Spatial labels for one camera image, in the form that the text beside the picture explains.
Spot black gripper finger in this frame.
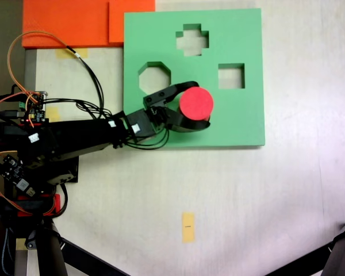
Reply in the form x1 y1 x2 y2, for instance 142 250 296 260
143 81 200 108
166 106 212 134

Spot large orange flat mat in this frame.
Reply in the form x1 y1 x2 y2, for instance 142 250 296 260
21 0 112 49

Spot yellow tape piece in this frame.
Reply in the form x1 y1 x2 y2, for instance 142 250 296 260
47 106 60 122
55 48 89 59
181 212 196 243

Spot orange wire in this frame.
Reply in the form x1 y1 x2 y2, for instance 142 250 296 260
6 30 75 127

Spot long thin black cable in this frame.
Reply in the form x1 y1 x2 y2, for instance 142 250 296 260
66 45 113 118

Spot black notched tripod leg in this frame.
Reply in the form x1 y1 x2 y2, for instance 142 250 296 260
320 215 345 276

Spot green shape-hole board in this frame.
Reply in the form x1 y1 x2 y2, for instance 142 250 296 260
122 7 266 149

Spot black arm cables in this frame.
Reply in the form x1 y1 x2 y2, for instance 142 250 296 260
43 97 171 151

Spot circuit board with green terminal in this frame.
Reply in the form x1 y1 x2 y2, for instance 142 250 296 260
18 90 49 123

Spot black circuit board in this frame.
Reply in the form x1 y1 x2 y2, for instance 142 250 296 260
0 154 37 198

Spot black usb cable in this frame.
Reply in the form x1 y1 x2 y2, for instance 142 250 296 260
0 108 25 119

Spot red printed clamp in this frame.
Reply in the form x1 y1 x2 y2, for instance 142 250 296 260
17 194 61 216

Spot red cylinder block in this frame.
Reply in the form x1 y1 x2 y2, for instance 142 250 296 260
179 87 215 123

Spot blue braided cable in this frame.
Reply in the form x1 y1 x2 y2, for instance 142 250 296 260
1 227 16 276

